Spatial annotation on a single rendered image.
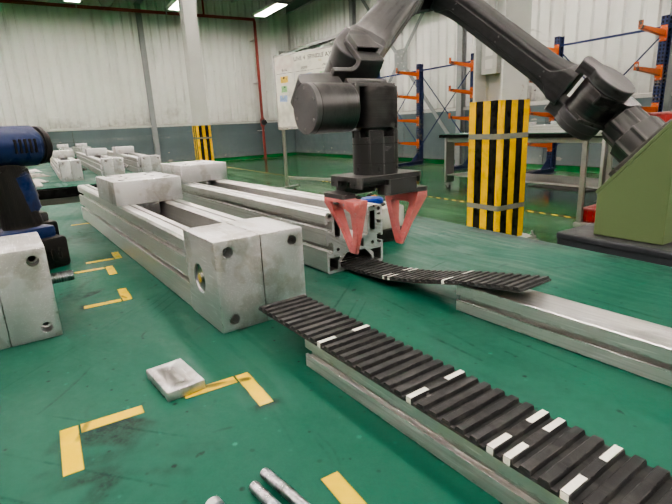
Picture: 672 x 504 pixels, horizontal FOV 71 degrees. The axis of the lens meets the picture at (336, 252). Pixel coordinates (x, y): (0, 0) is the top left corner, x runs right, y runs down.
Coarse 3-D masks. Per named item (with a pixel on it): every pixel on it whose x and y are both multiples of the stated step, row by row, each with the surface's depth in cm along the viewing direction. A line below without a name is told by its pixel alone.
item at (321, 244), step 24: (192, 192) 109; (216, 192) 94; (240, 192) 89; (264, 192) 93; (288, 192) 85; (240, 216) 86; (264, 216) 78; (288, 216) 74; (312, 216) 66; (312, 240) 67; (336, 240) 65; (312, 264) 68; (336, 264) 66
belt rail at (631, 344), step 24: (480, 288) 49; (480, 312) 48; (504, 312) 47; (528, 312) 44; (552, 312) 42; (576, 312) 42; (600, 312) 41; (552, 336) 42; (576, 336) 41; (600, 336) 39; (624, 336) 37; (648, 336) 37; (600, 360) 39; (624, 360) 37; (648, 360) 37
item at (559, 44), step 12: (564, 36) 772; (612, 36) 703; (660, 36) 646; (552, 48) 765; (648, 48) 665; (660, 48) 649; (660, 60) 652; (648, 72) 639; (660, 72) 653; (660, 84) 657; (660, 96) 669; (648, 108) 655; (660, 108) 671; (552, 120) 802; (528, 144) 782; (540, 144) 797; (552, 144) 810; (552, 156) 823; (552, 168) 823
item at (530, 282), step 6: (534, 276) 47; (546, 276) 46; (516, 282) 45; (522, 282) 46; (528, 282) 45; (534, 282) 45; (540, 282) 45; (546, 282) 46; (504, 288) 45; (510, 288) 45; (516, 288) 44; (522, 288) 44; (528, 288) 44
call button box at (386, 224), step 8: (384, 208) 80; (400, 208) 82; (376, 216) 79; (384, 216) 80; (400, 216) 82; (384, 224) 80; (400, 224) 83; (384, 232) 81; (392, 232) 82; (384, 240) 81
